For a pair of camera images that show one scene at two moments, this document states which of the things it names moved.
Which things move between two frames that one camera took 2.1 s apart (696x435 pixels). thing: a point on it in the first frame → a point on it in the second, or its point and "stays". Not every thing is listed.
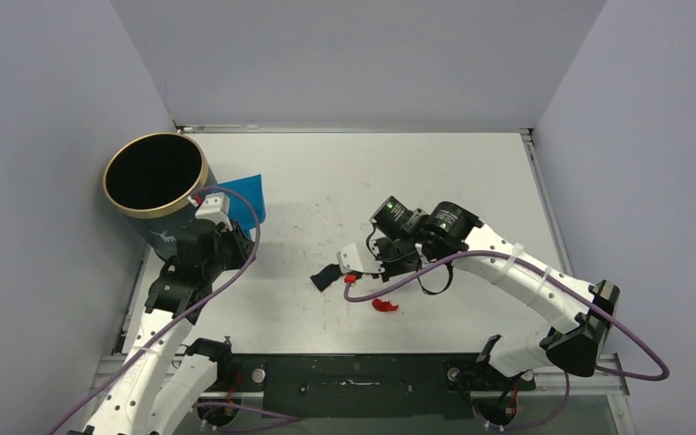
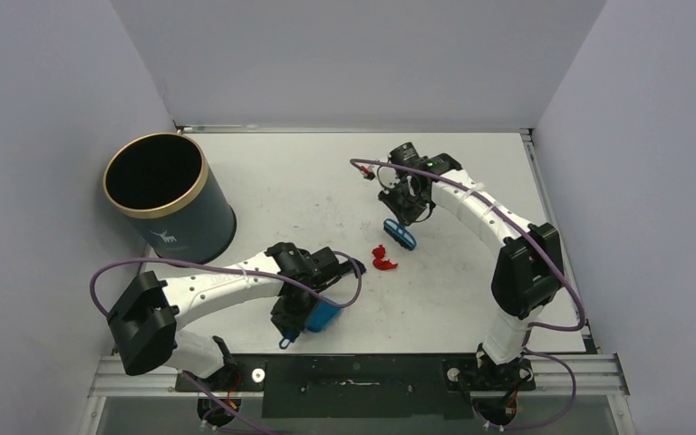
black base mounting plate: x=364 y=386 stays
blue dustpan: x=246 y=202 → x=320 y=316
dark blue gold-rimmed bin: x=149 y=178 stays
